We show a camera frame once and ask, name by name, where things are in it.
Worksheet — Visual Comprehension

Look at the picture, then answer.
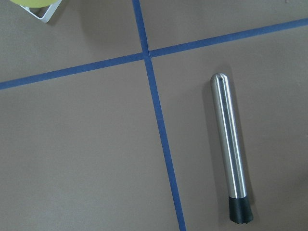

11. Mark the yellow-green cup on rack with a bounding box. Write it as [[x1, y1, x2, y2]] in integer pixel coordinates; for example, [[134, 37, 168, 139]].
[[11, 0, 57, 8]]

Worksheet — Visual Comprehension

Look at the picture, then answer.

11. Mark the steel muddler black tip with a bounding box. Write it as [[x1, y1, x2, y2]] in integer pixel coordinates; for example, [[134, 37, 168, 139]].
[[210, 73, 254, 224]]

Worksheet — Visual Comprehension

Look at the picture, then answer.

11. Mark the white wire cup rack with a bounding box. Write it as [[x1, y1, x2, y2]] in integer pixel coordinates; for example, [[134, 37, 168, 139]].
[[20, 0, 62, 23]]

